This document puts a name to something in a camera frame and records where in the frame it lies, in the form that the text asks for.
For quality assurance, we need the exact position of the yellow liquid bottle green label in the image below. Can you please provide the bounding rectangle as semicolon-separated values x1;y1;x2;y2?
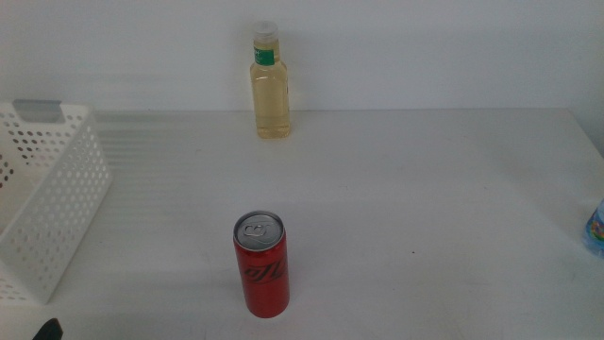
249;20;292;140

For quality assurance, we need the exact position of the clear water bottle blue cap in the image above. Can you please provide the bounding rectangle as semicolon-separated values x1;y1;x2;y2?
581;198;604;260

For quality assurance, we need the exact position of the red cola can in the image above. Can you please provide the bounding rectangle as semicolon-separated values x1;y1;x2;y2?
232;210;291;319

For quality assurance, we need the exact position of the white perforated plastic basket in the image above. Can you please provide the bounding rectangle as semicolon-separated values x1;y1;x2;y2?
0;98;113;306

